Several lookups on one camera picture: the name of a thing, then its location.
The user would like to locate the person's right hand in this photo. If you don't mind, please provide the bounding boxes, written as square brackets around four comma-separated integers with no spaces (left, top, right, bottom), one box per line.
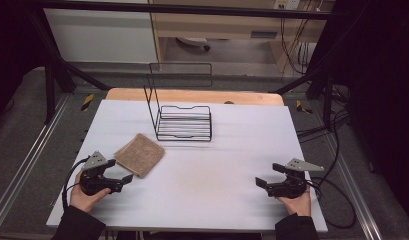
[276,185,313,218]

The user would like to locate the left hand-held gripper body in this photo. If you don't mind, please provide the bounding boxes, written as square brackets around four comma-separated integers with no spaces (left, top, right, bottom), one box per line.
[79,150,125,197]

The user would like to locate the black curtain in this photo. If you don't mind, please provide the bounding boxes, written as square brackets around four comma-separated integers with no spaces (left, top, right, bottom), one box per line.
[314,0,409,219]
[0,0,47,116]

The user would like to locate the black wire rack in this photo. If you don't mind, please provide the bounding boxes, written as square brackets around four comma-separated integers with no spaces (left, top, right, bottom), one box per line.
[143,62,214,143]

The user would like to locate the office chair base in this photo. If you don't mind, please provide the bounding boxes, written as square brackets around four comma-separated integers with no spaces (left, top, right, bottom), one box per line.
[175,36,212,53]

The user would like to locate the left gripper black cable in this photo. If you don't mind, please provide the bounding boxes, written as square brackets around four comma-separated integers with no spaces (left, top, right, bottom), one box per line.
[61,157,91,213]

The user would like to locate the wooden table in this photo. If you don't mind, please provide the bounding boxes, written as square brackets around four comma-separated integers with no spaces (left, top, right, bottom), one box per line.
[105,87,286,107]

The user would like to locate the white cabinet panel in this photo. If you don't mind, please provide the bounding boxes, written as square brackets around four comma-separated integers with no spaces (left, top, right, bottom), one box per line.
[43,7,159,65]

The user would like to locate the aluminium floor rail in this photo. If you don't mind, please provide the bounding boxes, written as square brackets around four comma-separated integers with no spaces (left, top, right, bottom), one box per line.
[0,94,72,232]
[320,132,386,240]

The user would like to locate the black metal frame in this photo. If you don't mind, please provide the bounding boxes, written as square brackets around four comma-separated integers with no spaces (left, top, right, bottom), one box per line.
[24,0,341,125]

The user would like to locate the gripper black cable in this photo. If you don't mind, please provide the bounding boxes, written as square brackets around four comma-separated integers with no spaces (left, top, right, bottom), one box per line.
[305,177,358,231]
[61,157,91,213]

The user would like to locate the person's left hand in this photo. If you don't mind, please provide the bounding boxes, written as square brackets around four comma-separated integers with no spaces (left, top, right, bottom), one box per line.
[69,171,112,214]

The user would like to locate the hanging cables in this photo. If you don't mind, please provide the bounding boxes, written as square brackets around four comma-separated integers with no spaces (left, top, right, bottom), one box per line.
[279,16,314,76]

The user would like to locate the yellow black tape strip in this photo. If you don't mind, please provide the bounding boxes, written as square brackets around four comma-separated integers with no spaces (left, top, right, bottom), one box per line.
[80,93,95,113]
[295,99,314,116]

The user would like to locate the black floor cables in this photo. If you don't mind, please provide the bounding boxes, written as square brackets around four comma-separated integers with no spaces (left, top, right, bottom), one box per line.
[295,84,352,145]

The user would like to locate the white foam mat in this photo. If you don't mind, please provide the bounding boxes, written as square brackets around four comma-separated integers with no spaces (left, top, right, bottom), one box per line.
[46,99,329,234]

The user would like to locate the brown towel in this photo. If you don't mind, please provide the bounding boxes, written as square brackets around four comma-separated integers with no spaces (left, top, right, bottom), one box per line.
[113,132,167,179]

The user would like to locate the white wall socket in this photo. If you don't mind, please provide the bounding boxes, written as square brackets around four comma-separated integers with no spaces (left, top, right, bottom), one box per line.
[273,0,302,11]

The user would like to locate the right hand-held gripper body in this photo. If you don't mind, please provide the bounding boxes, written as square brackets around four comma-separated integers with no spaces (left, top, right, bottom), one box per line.
[266,157,326,200]

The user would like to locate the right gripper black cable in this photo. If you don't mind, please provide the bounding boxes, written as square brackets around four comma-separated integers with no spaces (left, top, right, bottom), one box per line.
[305,177,358,231]

